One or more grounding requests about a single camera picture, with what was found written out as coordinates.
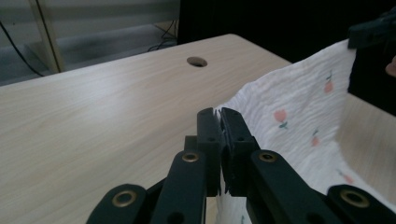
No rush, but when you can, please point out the round dark table grommet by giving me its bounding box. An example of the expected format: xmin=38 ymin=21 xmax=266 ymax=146
xmin=186 ymin=56 xmax=208 ymax=68

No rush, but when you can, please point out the white flower print cloth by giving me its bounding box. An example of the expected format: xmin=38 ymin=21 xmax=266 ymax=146
xmin=214 ymin=38 xmax=396 ymax=224

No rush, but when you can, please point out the black cable tangle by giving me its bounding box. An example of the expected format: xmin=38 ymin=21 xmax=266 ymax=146
xmin=147 ymin=19 xmax=179 ymax=53

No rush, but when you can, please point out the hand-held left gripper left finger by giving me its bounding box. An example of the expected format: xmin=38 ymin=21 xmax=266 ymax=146
xmin=184 ymin=106 xmax=223 ymax=198

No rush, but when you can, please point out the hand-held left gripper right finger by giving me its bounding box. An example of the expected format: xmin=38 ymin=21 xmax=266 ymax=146
xmin=220 ymin=106 xmax=262 ymax=198

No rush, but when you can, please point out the long black wall cable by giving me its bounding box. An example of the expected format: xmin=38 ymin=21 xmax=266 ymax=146
xmin=0 ymin=20 xmax=45 ymax=77

